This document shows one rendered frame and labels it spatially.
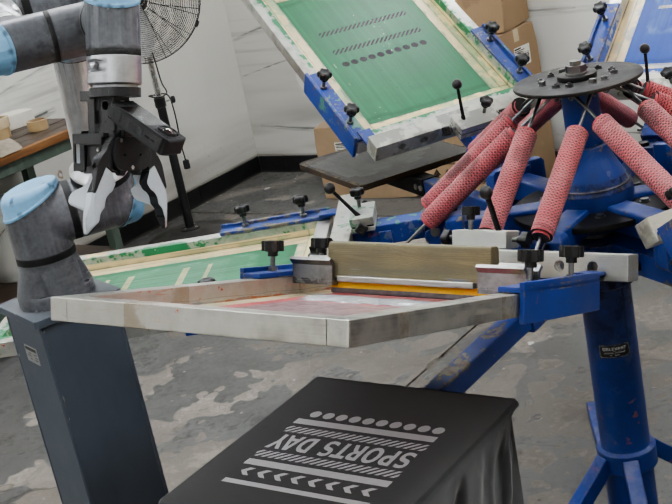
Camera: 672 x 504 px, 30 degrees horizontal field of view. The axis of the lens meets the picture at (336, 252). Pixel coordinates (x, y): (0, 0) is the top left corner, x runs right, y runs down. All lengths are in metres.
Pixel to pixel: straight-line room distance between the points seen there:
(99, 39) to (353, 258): 0.83
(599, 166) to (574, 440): 1.35
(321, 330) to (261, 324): 0.10
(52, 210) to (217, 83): 5.34
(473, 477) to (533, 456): 1.89
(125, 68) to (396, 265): 0.79
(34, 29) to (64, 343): 0.80
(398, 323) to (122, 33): 0.55
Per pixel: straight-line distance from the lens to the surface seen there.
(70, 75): 2.29
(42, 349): 2.45
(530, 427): 4.20
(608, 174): 2.97
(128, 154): 1.74
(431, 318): 1.84
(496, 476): 2.24
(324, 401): 2.38
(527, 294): 2.08
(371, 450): 2.17
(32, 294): 2.45
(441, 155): 3.88
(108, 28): 1.74
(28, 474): 4.70
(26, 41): 1.83
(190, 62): 7.54
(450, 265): 2.27
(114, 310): 1.95
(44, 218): 2.41
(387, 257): 2.34
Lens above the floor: 1.95
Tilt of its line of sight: 18 degrees down
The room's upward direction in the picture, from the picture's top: 12 degrees counter-clockwise
